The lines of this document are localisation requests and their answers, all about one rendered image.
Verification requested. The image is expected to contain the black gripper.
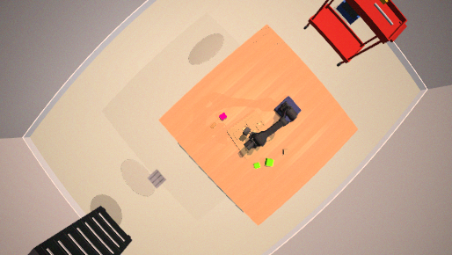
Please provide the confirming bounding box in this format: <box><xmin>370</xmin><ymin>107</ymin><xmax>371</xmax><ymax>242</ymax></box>
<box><xmin>243</xmin><ymin>127</ymin><xmax>266</xmax><ymax>148</ymax></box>

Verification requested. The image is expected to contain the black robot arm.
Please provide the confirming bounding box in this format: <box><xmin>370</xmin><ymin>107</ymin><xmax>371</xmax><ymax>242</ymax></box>
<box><xmin>244</xmin><ymin>101</ymin><xmax>298</xmax><ymax>150</ymax></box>

